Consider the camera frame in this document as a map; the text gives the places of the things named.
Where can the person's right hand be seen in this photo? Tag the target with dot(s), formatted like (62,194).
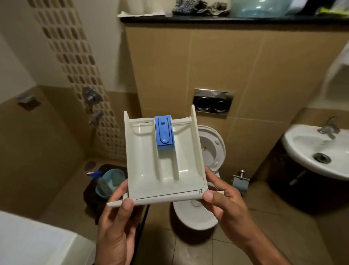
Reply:
(231,210)

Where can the person's left hand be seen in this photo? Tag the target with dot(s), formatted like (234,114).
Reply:
(114,240)

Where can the person's right thumb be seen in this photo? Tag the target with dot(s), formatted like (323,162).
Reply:
(215,200)

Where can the person's left thumb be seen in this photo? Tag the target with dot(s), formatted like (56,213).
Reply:
(125,215)

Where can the white detergent drawer tray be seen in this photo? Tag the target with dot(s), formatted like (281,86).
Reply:
(163,161)

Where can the person's right forearm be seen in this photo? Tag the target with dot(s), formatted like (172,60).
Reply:
(265,249)

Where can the white toilet bowl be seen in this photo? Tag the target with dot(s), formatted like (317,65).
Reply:
(203,174)

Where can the chrome toilet paper holder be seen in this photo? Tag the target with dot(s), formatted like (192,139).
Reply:
(240,181)

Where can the teal plastic mug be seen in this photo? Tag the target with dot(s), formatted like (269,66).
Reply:
(109,184)

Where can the black bucket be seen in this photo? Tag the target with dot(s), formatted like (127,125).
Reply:
(95,196)

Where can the blue siphon cap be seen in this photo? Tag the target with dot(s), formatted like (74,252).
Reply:
(164,132)

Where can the basin drain pipe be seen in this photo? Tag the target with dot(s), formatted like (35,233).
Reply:
(297,177)

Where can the chrome flush plate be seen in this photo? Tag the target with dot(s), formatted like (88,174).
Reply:
(213,101)

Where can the white wash basin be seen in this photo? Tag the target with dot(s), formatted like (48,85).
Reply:
(313,150)

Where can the chrome shower mixer valve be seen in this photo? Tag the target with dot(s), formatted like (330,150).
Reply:
(91,95)

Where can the chrome basin tap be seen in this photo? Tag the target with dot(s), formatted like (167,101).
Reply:
(329,128)

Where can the chrome soap dish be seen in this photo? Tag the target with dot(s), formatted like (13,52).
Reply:
(26,98)

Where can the white hanging towel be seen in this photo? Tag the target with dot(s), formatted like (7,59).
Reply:
(336,73)

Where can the black stone ledge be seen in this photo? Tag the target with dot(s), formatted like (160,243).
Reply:
(231,18)

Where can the grey crumpled cloth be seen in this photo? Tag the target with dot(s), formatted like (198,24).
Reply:
(200,7)

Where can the clear plastic bowl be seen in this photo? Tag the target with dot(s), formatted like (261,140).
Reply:
(259,7)

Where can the white folded paper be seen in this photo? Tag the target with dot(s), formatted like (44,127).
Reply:
(141,12)

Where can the chrome wall spout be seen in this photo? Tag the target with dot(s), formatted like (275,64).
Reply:
(96,116)

